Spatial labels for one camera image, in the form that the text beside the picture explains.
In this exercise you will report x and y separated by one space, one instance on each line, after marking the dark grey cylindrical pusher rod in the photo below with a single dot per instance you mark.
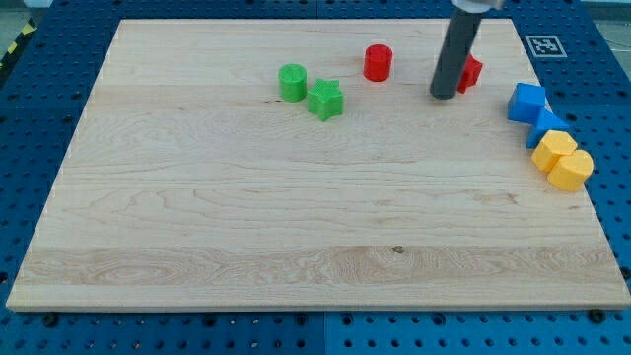
459 38

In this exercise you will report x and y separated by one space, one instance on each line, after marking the silver metal rod mount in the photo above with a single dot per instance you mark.
478 6

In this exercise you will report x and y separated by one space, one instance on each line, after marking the red star block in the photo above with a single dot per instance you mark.
470 74

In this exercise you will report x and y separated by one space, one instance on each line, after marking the blue cube block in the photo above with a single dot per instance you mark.
525 103

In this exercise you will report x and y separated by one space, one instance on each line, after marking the green star block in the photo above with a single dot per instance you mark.
325 99

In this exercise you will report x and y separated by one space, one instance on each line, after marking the white fiducial marker tag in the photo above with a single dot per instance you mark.
545 46

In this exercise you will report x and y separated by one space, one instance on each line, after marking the red cylinder block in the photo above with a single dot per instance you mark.
377 62

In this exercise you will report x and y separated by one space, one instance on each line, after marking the blue triangle block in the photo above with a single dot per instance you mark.
543 121

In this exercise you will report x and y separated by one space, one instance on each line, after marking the yellow hexagon block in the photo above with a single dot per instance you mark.
553 145

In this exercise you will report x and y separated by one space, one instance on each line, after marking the green cylinder block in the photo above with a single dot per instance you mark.
292 79

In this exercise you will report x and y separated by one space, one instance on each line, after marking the yellow rounded block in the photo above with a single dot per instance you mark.
572 171

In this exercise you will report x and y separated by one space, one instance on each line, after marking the light wooden board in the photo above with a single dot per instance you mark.
191 185

